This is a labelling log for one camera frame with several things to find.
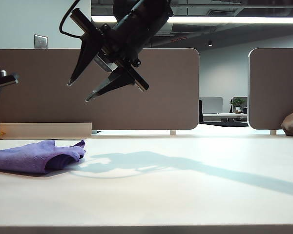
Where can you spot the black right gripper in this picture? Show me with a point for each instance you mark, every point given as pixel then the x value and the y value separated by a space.
pixel 122 41

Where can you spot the small ceiling spot lamp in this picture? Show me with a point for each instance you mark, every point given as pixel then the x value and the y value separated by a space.
pixel 210 43

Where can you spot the purple microfibre cloth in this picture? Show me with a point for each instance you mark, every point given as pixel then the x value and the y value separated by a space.
pixel 27 158

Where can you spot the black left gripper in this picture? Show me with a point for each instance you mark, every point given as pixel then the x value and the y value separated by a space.
pixel 0 79

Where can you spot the dark mug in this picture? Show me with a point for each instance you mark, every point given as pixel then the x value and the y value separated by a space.
pixel 245 110

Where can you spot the grey background partition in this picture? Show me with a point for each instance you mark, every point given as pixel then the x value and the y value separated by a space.
pixel 211 104

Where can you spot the crumpled brown cloth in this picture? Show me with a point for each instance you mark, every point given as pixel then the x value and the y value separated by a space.
pixel 291 124

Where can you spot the narrow brown desk divider panel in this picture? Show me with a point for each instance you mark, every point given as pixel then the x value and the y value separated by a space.
pixel 276 85

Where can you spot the wide brown desk divider panel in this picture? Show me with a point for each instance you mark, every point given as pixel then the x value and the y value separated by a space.
pixel 161 97

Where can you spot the white divider panel bracket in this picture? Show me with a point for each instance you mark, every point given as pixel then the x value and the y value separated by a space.
pixel 173 132
pixel 273 132

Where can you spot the long ceiling light strip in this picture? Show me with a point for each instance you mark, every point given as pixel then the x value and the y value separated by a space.
pixel 222 20

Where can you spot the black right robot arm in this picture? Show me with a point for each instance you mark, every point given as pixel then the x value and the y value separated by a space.
pixel 149 9

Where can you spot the metal wall switch plate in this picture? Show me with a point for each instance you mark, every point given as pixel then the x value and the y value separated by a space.
pixel 41 42

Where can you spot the green potted plant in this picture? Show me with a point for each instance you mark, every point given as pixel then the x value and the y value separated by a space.
pixel 238 102

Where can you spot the white background desk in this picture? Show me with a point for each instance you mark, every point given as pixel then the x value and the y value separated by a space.
pixel 215 114

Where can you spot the red ceiling sign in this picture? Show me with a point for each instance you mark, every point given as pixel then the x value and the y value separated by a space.
pixel 178 39

